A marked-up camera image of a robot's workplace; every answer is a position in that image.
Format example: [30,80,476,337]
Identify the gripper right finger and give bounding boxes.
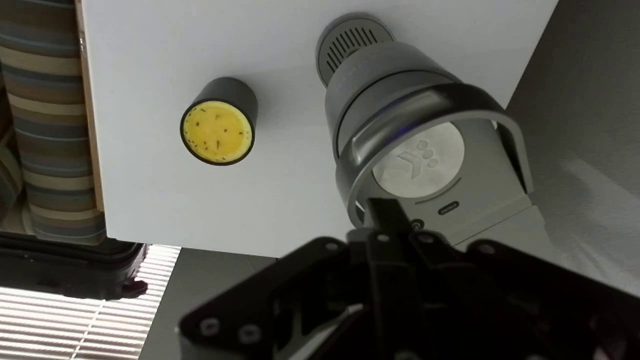
[400,220,640,360]

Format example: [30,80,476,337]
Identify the grey coffee maker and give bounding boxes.
[315,12,551,251]

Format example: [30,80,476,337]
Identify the black suitcase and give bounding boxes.
[0,231,150,301]

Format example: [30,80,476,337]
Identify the white window blinds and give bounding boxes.
[0,243,182,360]

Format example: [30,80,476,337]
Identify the striped cushion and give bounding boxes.
[0,0,107,246]

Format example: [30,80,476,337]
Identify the black cup with yellow filling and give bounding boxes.
[179,76,259,166]

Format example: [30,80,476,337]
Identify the chrome coffee maker lever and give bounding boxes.
[334,82,535,232]

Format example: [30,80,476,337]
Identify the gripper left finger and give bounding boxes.
[177,197,405,360]

